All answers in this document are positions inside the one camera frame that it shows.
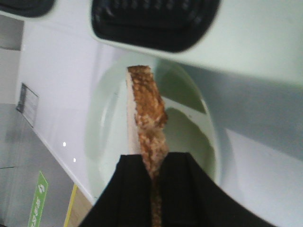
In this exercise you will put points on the light green plate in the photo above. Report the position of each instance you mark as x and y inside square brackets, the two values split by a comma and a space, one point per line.
[189, 128]

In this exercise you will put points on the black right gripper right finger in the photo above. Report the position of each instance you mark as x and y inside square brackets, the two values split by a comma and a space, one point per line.
[191, 199]

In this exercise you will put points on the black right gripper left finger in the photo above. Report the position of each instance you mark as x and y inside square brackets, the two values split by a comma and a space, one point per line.
[125, 202]

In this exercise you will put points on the green breakfast maker base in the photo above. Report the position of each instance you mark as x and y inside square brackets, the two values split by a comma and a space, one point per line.
[252, 38]

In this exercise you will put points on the bread slice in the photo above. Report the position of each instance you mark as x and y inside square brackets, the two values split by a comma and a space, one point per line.
[146, 119]

